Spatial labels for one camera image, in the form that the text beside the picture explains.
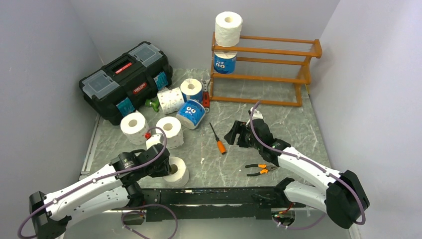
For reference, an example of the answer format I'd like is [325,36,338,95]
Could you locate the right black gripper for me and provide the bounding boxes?
[224,120,262,150]

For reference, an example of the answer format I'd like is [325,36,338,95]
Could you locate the white paper towel roll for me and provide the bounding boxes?
[120,111,149,145]
[163,156,189,188]
[214,11,243,47]

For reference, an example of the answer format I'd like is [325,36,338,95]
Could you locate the orange wooden shelf rack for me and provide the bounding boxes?
[209,34,322,107]

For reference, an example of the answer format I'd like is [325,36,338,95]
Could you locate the blue paper roll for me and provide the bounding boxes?
[213,51,237,74]

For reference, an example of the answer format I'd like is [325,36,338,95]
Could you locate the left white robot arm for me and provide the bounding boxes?
[29,143,170,239]

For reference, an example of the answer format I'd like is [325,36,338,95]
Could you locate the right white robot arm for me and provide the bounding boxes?
[224,119,370,229]

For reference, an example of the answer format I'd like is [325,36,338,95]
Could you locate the black orange screwdriver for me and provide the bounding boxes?
[209,123,227,155]

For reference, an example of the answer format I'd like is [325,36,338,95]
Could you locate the red adjustable wrench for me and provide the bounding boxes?
[201,79,210,113]

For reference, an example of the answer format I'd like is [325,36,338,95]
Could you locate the white roll with red print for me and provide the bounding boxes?
[155,117,184,149]

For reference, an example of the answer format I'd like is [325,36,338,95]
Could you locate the orange black pliers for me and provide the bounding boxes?
[245,164,278,177]

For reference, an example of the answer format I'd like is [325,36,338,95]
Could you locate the blue monster-face wrapped roll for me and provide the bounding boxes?
[176,100,206,129]

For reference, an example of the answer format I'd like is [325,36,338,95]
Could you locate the blue wrapped roll upright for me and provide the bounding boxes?
[180,78,203,104]

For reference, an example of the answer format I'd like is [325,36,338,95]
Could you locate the green small object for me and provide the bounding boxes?
[145,99,160,112]

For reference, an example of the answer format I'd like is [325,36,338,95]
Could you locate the white dotted wrapped roll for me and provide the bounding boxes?
[157,88,185,115]

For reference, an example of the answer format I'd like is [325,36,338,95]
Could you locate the black plastic toolbox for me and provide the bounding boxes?
[79,41,173,125]

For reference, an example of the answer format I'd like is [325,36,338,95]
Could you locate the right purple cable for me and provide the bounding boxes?
[249,100,367,231]

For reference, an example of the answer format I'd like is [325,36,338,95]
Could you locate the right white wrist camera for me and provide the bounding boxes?
[246,108,264,124]

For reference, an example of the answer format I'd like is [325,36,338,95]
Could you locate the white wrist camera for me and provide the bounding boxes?
[144,132,164,149]
[246,108,264,124]

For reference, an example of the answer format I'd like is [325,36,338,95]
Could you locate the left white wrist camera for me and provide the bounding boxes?
[144,132,164,149]

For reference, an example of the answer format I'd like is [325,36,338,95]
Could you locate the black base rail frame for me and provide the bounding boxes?
[121,186,293,222]

